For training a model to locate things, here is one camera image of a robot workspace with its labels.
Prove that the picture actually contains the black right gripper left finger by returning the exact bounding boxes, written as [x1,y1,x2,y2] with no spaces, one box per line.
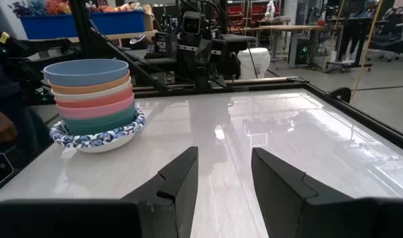
[0,146,200,238]

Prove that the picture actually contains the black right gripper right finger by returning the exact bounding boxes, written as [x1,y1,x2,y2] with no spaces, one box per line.
[251,147,403,238]

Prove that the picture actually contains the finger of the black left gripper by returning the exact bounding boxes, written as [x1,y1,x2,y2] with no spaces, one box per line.
[167,32,180,60]
[197,38,213,65]

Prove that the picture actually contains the blue patterned white plates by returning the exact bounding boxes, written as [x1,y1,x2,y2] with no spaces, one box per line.
[49,110,148,146]

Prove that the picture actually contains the peach orange plastic bowl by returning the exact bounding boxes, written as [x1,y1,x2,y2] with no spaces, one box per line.
[48,70,132,97]

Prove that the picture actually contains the cream plastic bowl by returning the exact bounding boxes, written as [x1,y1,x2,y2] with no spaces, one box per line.
[52,79,134,102]

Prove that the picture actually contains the light blue plastic bowl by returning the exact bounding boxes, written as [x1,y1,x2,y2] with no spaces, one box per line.
[42,58,130,88]

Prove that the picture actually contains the pink plastic bowl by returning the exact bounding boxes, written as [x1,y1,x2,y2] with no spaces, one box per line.
[56,95,136,120]

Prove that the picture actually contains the teal plastic bowl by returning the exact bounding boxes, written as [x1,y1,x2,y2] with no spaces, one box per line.
[60,103,138,136]

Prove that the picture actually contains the red bin shelf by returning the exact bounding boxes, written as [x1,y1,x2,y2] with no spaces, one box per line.
[226,0,287,26]

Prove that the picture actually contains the cardboard box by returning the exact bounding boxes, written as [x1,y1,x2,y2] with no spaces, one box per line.
[144,13,155,32]

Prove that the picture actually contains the white plastic bucket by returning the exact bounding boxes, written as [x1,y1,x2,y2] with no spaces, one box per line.
[237,47,271,79]

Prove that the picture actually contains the blue storage bin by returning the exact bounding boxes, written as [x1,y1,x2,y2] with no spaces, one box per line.
[19,11,146,40]

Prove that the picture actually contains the white robot figure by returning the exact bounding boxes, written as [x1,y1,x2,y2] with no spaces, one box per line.
[265,0,276,19]

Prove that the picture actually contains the wooden top table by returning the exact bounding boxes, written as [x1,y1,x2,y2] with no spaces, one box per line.
[250,24,328,67]

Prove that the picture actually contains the black computer tower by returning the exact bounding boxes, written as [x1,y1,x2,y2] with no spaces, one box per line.
[295,38,313,65]

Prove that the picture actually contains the person's hand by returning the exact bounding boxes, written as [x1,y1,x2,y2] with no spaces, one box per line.
[0,105,19,144]

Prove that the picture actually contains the pile of soft toys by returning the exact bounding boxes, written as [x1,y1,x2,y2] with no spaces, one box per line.
[7,0,146,17]

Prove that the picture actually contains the black desk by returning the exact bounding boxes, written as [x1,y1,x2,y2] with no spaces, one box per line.
[326,16,392,69]

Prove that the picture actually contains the person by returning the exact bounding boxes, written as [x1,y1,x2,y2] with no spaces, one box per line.
[0,13,55,159]

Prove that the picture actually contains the plaid office chair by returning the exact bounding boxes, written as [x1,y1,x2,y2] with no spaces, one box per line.
[369,5,403,62]

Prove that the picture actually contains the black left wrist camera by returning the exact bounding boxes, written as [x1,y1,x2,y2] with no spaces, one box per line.
[182,11,202,35]

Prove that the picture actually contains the black rig frame strut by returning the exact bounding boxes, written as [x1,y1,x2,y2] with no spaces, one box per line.
[68,0,171,95]

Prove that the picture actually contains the black table frame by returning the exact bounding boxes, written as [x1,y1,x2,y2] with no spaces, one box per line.
[0,77,403,199]

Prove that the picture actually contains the black corner bracket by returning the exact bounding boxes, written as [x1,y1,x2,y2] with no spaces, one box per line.
[328,87,352,104]

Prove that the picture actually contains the yellow hanging cable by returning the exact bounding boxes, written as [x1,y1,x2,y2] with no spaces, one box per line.
[351,0,384,99]

